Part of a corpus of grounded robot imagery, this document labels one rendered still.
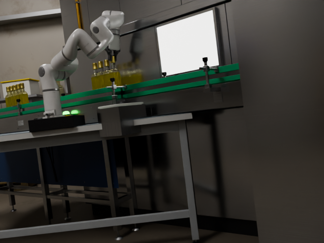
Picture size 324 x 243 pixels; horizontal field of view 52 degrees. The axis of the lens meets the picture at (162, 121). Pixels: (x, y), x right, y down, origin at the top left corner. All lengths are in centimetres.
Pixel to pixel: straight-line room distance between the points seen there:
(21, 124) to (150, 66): 120
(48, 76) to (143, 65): 62
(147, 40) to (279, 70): 105
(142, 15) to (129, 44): 21
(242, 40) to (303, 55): 26
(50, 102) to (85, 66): 77
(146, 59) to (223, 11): 59
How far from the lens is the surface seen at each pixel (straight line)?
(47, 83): 202
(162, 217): 198
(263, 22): 150
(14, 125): 297
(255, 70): 149
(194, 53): 203
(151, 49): 222
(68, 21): 288
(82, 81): 273
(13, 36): 575
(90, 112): 221
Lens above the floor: 77
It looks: 2 degrees down
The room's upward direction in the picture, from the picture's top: 7 degrees counter-clockwise
